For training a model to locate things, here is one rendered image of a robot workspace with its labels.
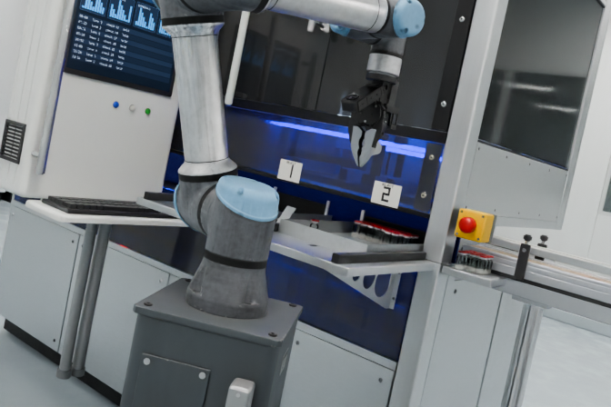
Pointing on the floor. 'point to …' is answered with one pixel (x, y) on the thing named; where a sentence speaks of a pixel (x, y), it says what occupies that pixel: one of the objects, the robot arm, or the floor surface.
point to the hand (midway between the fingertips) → (358, 161)
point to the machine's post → (454, 174)
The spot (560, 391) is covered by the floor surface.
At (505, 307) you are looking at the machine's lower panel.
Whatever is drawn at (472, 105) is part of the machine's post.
